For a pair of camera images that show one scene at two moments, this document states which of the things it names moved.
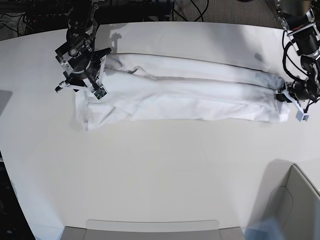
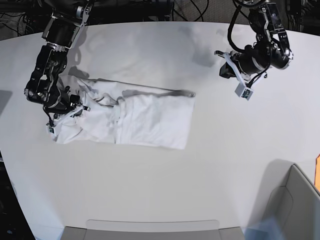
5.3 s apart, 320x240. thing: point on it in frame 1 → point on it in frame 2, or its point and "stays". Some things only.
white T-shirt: [151, 87] → [127, 113]
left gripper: [81, 63] → [63, 106]
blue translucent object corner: [268, 229] stays
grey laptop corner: [5, 96] stays
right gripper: [302, 89] → [248, 66]
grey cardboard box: [289, 199] stays
